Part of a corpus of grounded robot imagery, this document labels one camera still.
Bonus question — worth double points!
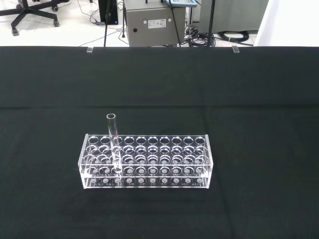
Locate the clear acrylic test tube rack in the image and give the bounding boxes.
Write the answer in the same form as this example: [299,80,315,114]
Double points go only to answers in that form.
[78,133,214,190]

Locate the black bench cloth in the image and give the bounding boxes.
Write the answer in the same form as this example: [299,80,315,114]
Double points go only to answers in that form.
[0,45,319,239]

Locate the grey metal cabinet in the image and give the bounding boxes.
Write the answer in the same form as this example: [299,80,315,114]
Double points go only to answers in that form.
[126,0,186,47]

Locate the black tripod pole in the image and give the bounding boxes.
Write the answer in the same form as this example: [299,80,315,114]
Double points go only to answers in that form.
[103,0,112,47]
[207,0,216,48]

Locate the black computer tower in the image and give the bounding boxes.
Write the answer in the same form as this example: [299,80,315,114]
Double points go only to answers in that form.
[98,0,119,25]

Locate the blue tray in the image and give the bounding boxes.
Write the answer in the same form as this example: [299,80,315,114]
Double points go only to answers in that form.
[165,0,199,7]

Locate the pale grey panel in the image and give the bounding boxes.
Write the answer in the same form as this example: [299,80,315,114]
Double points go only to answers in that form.
[199,0,269,33]

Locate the white curtain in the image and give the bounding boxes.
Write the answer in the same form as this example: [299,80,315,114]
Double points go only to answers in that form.
[253,0,319,47]

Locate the black office chair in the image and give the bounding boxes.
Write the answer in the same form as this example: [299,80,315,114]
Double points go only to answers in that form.
[0,0,61,35]

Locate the tangled black floor cables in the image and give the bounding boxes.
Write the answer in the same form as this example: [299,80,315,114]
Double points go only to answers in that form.
[184,24,216,48]

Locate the coiled black floor cable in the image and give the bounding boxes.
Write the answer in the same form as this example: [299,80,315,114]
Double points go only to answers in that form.
[217,29,254,47]

